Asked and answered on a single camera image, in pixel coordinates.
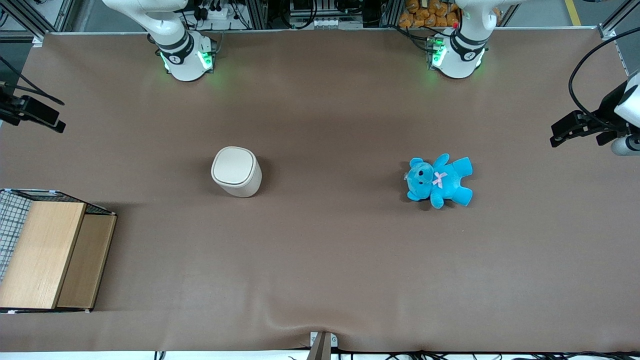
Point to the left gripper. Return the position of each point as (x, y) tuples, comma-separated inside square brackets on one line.
[(606, 108)]

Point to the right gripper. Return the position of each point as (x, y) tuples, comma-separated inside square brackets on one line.
[(11, 111)]

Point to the beige trash can lid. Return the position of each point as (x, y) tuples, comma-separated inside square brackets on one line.
[(232, 165)]

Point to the beige plastic trash can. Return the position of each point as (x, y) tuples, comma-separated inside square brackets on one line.
[(245, 190)]

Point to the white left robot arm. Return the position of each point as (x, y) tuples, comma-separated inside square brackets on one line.
[(457, 55)]

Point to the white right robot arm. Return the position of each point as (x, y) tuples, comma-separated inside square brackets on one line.
[(182, 60)]

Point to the wooden step shelf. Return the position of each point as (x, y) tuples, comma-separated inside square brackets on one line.
[(50, 196)]

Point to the light wooden shelf board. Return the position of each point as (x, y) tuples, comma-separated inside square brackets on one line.
[(40, 255)]

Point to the dark wooden shelf board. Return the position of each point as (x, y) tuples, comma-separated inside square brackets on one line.
[(85, 265)]

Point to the blue teddy bear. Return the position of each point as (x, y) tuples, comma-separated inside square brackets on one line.
[(447, 182)]

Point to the white power strip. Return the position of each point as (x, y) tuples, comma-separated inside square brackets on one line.
[(217, 13)]

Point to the orange packaged goods pile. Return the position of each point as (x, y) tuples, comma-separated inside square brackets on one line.
[(427, 12)]

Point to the white terminal block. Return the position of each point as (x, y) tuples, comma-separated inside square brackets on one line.
[(335, 23)]

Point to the brown table mat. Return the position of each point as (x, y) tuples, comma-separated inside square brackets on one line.
[(320, 260)]

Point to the aluminium frame post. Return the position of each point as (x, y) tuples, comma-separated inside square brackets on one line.
[(390, 14), (617, 20), (25, 17), (257, 14)]

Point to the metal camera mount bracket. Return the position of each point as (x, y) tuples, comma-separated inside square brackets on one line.
[(320, 350)]

